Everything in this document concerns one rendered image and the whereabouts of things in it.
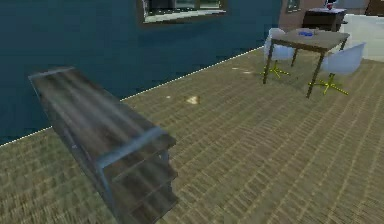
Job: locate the dark wooden shelf unit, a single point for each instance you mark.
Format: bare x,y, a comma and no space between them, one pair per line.
100,130

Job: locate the white chair with yellow legs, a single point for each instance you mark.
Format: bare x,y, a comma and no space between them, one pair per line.
345,61
278,51

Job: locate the blue dish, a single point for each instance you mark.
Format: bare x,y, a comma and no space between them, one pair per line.
305,33

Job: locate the brown wooden dining table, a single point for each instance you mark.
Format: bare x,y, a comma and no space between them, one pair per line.
320,40

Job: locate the small framed window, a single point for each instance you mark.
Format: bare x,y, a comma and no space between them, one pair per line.
293,4

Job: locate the dark wooden cabinet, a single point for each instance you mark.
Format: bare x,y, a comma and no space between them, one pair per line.
321,19

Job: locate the red and white object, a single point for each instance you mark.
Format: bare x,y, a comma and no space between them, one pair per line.
330,4

